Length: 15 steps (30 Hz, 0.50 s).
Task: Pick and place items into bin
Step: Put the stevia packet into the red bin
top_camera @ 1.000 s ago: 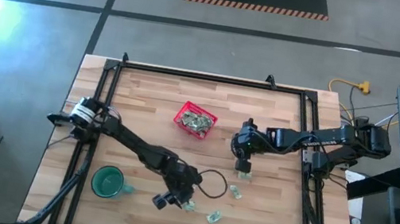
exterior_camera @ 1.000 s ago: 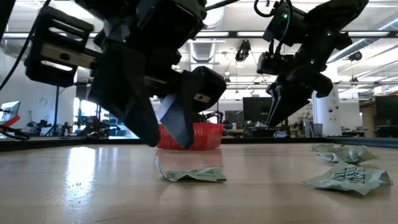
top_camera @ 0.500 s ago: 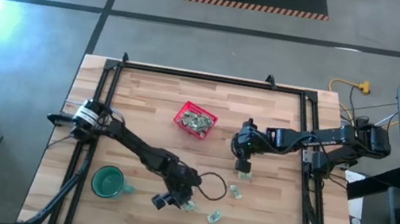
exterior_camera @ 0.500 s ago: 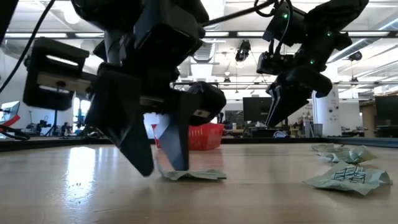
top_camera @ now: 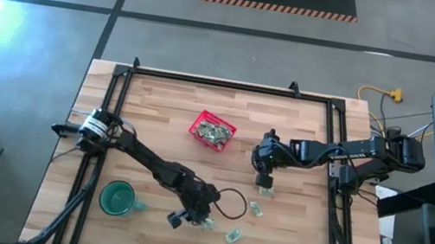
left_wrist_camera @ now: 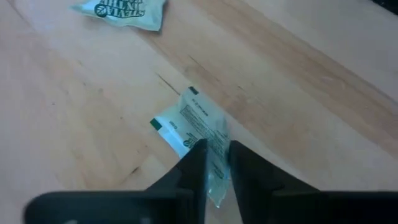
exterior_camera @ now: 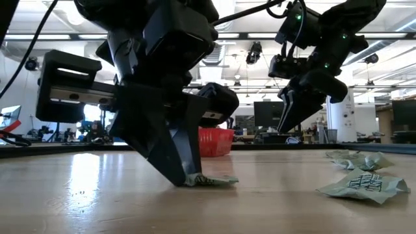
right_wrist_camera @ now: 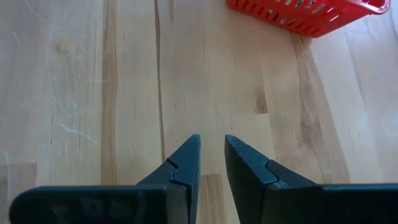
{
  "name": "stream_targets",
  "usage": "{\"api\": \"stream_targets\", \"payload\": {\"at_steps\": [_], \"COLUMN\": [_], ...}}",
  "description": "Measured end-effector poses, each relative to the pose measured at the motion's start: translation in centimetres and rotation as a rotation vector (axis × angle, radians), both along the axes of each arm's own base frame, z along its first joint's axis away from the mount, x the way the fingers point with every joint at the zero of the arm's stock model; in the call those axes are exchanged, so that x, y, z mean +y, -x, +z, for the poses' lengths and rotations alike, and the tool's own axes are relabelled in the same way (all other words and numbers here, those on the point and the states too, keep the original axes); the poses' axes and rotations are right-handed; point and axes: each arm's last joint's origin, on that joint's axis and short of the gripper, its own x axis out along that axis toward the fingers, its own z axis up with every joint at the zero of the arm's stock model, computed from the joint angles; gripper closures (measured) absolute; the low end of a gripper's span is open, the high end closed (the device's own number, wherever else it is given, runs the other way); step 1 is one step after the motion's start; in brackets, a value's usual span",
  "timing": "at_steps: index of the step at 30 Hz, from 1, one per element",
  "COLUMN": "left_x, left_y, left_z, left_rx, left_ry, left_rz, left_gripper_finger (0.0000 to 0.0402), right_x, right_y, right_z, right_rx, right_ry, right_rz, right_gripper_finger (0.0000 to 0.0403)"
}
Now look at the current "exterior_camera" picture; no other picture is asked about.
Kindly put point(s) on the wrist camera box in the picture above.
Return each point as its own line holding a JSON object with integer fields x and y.
{"x": 287, "y": 66}
{"x": 178, "y": 39}

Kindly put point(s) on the dark cluttered desk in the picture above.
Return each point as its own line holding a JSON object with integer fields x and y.
{"x": 276, "y": 139}

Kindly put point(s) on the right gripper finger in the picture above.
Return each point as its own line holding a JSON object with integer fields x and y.
{"x": 304, "y": 110}
{"x": 286, "y": 104}

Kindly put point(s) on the grey waste bin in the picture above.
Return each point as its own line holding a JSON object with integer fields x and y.
{"x": 332, "y": 136}

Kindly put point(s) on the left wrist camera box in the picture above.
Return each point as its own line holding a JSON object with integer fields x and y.
{"x": 178, "y": 39}

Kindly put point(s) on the dark wall board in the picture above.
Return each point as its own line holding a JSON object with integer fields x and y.
{"x": 244, "y": 123}

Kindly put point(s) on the blue white rounded object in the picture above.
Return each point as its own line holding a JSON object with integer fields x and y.
{"x": 293, "y": 140}

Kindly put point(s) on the black ceiling spotlight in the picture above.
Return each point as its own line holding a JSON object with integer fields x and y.
{"x": 371, "y": 58}
{"x": 32, "y": 64}
{"x": 253, "y": 53}

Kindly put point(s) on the black overhead frame beam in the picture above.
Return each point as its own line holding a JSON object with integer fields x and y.
{"x": 74, "y": 36}

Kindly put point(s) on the silver ventilation duct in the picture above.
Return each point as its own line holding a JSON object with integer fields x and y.
{"x": 216, "y": 53}

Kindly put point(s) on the red plastic basket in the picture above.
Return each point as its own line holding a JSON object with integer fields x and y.
{"x": 216, "y": 141}

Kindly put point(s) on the black computer monitor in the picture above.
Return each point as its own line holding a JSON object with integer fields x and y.
{"x": 266, "y": 113}
{"x": 404, "y": 112}

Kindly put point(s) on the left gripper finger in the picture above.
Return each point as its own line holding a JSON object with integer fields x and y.
{"x": 139, "y": 123}
{"x": 188, "y": 146}

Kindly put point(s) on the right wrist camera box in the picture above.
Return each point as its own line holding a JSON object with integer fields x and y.
{"x": 287, "y": 66}

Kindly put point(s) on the green white sachet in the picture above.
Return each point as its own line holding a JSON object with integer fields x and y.
{"x": 341, "y": 154}
{"x": 370, "y": 162}
{"x": 364, "y": 187}
{"x": 214, "y": 180}

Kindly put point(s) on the red bar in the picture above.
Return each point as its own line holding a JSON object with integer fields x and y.
{"x": 11, "y": 125}

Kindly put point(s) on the black background robot arm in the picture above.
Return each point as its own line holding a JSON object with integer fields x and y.
{"x": 39, "y": 133}

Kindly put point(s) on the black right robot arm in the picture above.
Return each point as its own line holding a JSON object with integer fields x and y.
{"x": 351, "y": 19}

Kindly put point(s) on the tilted grey computer monitor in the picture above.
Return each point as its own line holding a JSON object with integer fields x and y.
{"x": 11, "y": 115}

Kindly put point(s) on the white round pillar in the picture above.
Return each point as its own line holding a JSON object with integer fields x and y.
{"x": 341, "y": 120}

